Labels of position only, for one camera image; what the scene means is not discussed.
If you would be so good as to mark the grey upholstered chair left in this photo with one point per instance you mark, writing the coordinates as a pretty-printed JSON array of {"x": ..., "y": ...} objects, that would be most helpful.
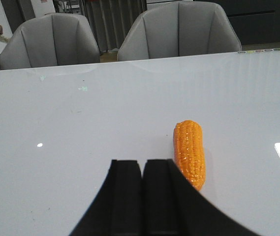
[{"x": 55, "y": 39}]

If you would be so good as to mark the grey upholstered chair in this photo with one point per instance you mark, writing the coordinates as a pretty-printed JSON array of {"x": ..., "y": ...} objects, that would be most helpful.
[
  {"x": 180, "y": 28},
  {"x": 55, "y": 39}
]

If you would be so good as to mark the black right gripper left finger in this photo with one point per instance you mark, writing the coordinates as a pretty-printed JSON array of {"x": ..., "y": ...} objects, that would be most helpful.
[{"x": 117, "y": 208}]

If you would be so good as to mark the orange plastic corn cob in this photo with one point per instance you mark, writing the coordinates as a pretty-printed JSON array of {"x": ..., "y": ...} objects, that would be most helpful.
[{"x": 189, "y": 152}]

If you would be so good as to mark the grey upholstered chair right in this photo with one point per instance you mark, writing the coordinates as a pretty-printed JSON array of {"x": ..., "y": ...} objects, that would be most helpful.
[{"x": 180, "y": 28}]

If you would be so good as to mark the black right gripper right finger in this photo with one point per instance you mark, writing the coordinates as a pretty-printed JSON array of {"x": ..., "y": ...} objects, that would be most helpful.
[{"x": 173, "y": 207}]

